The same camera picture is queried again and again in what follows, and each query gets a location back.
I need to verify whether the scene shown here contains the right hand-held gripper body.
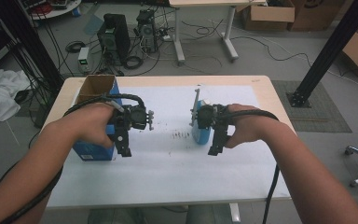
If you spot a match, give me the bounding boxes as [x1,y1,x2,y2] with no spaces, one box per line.
[197,104,234,157]

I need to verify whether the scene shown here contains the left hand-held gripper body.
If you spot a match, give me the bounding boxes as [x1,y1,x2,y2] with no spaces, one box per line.
[107,104,148,159]

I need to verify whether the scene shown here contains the blue packet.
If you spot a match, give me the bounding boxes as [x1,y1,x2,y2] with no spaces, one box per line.
[191,99,213,146]

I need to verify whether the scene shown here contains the person's right hand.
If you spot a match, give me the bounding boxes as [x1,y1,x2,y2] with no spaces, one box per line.
[225,104,270,150]

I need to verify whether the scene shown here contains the person's left hand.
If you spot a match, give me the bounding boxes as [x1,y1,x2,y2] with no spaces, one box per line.
[73,102,119,149]

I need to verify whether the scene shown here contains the scatter of small dark bits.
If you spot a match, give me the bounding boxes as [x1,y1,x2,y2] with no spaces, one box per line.
[170,130,192,140]

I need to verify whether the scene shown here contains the white table mat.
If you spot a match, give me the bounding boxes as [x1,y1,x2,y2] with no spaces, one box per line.
[47,84,292,209]

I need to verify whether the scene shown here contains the white desk with metal legs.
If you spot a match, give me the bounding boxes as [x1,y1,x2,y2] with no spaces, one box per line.
[168,0,268,64]

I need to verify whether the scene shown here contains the small white power supply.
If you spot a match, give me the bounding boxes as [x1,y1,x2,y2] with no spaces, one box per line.
[77,46,90,75]

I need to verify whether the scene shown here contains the large black computer tower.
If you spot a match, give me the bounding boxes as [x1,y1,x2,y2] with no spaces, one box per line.
[96,13,132,65]

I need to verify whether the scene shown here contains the small black computer tower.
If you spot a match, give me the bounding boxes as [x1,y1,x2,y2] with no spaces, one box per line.
[135,8,158,54]

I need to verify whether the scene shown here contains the white table leg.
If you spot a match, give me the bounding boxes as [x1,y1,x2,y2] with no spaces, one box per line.
[228,203,241,224]

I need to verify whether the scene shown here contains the grey floor mat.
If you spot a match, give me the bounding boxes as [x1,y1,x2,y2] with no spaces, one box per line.
[270,79,353,133]

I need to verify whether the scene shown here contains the open brown cardboard box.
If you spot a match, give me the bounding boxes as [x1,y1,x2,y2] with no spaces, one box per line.
[241,0,296,32]

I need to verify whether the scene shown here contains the black metal stand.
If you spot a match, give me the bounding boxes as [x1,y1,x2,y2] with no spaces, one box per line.
[0,0,64,92]

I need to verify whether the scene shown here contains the round white table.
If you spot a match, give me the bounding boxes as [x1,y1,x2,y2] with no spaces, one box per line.
[27,0,83,21]

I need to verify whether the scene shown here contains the white crumpled cloth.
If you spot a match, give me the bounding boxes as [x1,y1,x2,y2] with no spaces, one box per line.
[0,67,32,126]

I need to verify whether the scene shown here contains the closed brown cardboard box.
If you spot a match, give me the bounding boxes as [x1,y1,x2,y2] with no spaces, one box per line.
[287,0,347,33]

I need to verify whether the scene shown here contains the left gripper black braided cable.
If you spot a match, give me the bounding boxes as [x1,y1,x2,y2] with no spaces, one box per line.
[0,92,147,224]

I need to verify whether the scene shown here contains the gripper black braided cable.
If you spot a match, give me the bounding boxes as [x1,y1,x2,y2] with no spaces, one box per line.
[228,108,282,224]
[0,92,147,224]

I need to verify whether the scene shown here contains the coiled black cable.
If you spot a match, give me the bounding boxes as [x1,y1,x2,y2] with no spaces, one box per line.
[122,54,145,71]
[65,40,87,54]

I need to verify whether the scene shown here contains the long black floor cable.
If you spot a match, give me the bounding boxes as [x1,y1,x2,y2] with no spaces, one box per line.
[230,35,312,69]

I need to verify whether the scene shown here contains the right gripper black braided cable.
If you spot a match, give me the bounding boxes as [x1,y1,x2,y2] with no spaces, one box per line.
[228,108,282,224]

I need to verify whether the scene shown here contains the black metal post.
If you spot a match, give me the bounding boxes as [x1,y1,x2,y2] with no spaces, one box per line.
[286,0,358,109]

